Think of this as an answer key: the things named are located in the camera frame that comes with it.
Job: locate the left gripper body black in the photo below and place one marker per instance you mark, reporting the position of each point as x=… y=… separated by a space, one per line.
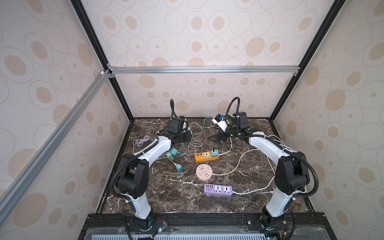
x=183 y=137

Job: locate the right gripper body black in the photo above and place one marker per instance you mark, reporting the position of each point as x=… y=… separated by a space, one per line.
x=230 y=132

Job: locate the teal plug adapter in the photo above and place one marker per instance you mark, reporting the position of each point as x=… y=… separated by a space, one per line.
x=215 y=153
x=171 y=154
x=180 y=168

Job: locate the orange power strip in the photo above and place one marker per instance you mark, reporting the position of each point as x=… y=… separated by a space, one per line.
x=205 y=156

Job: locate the round pink power strip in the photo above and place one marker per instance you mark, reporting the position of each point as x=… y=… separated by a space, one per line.
x=204 y=172

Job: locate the purple power strip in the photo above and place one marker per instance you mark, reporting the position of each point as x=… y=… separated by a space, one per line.
x=218 y=190

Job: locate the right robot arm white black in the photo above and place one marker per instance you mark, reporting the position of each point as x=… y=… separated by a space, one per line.
x=294 y=176

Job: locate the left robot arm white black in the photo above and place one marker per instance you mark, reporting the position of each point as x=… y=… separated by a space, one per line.
x=131 y=180

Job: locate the back aluminium rail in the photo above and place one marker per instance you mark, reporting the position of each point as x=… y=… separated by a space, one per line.
x=211 y=70

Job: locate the aluminium rail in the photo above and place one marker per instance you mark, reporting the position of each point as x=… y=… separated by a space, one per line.
x=211 y=70
x=21 y=184

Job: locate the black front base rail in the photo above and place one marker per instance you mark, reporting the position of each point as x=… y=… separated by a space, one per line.
x=292 y=226

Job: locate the left aluminium rail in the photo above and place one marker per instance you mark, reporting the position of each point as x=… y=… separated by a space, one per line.
x=21 y=184

